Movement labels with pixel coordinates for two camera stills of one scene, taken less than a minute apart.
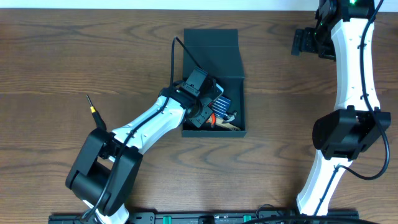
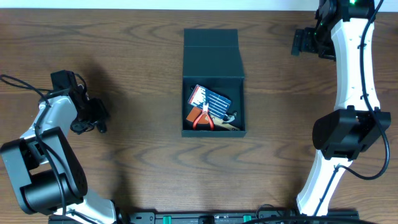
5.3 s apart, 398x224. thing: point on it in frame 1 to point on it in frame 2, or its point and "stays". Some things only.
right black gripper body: x=320 y=42 stays
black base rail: x=218 y=218 stays
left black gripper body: x=216 y=101 to x=93 y=116
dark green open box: x=219 y=51 stays
